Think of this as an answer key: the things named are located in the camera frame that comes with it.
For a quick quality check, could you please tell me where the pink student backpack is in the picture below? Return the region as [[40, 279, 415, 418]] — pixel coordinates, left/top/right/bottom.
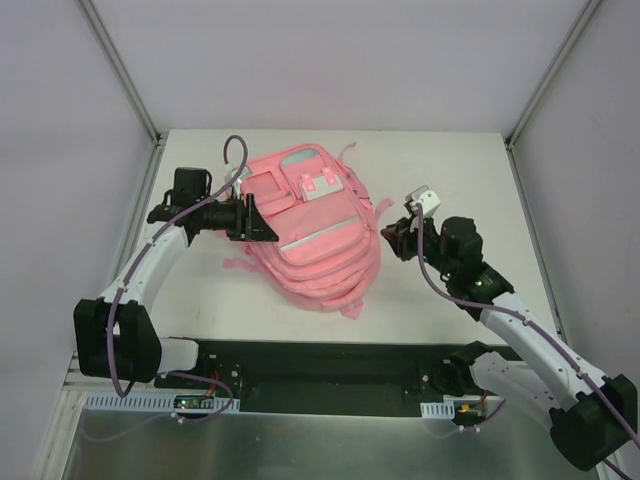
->
[[223, 144, 393, 319]]

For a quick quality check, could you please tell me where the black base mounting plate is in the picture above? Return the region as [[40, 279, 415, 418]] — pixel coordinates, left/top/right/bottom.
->
[[154, 340, 490, 417]]

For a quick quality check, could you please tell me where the white cable duct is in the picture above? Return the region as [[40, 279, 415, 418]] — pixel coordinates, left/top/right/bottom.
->
[[420, 400, 456, 420], [85, 392, 240, 415]]

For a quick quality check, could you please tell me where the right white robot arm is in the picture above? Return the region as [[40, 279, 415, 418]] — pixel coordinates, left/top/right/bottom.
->
[[381, 215, 639, 471]]

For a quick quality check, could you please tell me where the right white cable duct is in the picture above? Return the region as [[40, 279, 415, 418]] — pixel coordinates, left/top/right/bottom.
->
[[420, 400, 456, 420]]

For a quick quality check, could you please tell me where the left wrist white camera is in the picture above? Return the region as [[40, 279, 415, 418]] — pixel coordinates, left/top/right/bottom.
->
[[225, 164, 252, 189]]

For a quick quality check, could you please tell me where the left white cable duct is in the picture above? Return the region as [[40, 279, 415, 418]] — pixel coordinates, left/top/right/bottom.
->
[[85, 392, 240, 415]]

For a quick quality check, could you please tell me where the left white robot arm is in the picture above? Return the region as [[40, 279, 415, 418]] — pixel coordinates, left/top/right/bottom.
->
[[73, 167, 278, 389]]

